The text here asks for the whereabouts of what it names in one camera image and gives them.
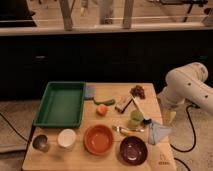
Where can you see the small metal cup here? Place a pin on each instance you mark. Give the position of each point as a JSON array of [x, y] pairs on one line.
[[40, 143]]

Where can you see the chocolate bar block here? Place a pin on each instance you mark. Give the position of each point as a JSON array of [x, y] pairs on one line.
[[123, 103]]

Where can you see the green pea pod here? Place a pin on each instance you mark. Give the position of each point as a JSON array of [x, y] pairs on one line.
[[107, 102]]

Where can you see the orange bowl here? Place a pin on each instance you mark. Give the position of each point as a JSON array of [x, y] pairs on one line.
[[98, 139]]

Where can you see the blue sponge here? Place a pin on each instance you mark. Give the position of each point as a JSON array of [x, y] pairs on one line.
[[89, 92]]

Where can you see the dark purple bowl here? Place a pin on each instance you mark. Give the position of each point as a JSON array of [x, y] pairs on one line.
[[133, 150]]

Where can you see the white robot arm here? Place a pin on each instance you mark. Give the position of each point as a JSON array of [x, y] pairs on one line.
[[185, 83]]

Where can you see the dark grape bunch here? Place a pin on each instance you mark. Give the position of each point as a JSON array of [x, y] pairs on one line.
[[138, 91]]

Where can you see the white handled brush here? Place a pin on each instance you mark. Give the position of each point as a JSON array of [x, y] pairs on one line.
[[146, 119]]

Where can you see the green plastic cup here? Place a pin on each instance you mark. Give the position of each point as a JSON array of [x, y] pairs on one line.
[[136, 117]]

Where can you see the light blue cloth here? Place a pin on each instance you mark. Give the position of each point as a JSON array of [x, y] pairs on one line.
[[157, 132]]

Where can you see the orange apple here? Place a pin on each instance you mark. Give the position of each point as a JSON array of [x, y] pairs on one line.
[[102, 110]]

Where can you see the white cup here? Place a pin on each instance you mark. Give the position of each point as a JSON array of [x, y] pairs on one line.
[[66, 138]]

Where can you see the gold spoon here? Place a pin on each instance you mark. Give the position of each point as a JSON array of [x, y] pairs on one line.
[[126, 131]]

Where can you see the green plastic tray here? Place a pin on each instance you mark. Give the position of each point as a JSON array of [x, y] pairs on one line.
[[61, 105]]

